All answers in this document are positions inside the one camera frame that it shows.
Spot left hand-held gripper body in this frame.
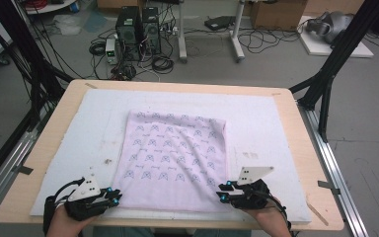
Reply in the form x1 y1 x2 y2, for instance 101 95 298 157
63 176 113 222

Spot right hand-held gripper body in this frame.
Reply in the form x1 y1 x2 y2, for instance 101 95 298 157
230 166 275 210

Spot pale pink towel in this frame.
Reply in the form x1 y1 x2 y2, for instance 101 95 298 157
112 110 229 213

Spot person's left hand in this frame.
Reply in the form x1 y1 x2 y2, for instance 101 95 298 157
46 205 96 237

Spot person's right hand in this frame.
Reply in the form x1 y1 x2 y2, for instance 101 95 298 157
243 197 292 237

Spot white grid mat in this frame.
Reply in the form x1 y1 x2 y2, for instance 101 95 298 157
29 88 313 224

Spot thin wooden stick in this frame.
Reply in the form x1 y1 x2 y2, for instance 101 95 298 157
305 200 330 227

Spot black tape piece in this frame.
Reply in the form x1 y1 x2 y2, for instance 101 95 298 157
13 165 35 176

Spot grey tape piece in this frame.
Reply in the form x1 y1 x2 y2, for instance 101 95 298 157
317 180 341 196

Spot white power supply unit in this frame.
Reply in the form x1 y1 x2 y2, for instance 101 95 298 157
105 38 121 65

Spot white stand leg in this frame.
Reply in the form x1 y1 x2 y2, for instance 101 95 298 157
230 0 246 63
177 0 189 63

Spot white floor board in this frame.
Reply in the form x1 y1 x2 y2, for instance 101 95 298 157
298 15 375 59

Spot black computer tower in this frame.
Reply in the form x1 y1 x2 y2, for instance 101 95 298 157
141 6 162 55
115 5 142 62

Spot black flat box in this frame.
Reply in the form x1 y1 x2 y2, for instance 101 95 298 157
204 15 237 32

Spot clear plastic sheet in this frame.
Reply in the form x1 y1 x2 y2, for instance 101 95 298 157
50 14 83 37

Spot large cardboard box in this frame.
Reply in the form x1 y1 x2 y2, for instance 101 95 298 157
250 0 309 32

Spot low cardboard box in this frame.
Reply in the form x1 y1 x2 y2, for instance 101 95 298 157
96 0 146 10

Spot grey rounded device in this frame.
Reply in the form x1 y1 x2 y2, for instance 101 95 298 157
305 10 354 44

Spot white round table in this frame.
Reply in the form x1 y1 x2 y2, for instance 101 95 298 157
23 0 78 16

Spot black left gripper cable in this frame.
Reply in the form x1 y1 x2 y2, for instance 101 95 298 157
53 177 86 203

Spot black left forearm strap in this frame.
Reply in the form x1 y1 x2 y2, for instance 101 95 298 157
42 196 57 235

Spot aluminium rail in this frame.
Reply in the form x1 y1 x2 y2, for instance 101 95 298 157
297 102 371 237
0 108 55 225

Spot loose black floor cables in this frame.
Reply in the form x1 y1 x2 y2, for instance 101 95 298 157
238 28 302 54

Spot small coiled black cable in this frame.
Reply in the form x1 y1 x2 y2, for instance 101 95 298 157
88 40 107 56

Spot black metal frame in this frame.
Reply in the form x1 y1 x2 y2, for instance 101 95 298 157
0 0 75 132
289 0 379 143

